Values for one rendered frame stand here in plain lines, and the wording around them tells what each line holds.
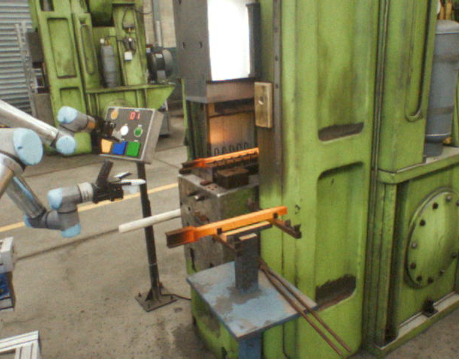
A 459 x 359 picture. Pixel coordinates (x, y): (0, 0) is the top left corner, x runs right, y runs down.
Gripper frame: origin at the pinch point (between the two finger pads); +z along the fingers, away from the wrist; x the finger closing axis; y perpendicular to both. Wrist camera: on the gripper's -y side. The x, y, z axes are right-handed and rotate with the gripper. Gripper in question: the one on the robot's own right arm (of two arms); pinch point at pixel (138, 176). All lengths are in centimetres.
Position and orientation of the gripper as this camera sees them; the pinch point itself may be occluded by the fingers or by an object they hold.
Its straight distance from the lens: 178.3
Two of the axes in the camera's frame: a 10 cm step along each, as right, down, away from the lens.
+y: 0.5, 9.5, 3.1
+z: 8.3, -2.1, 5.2
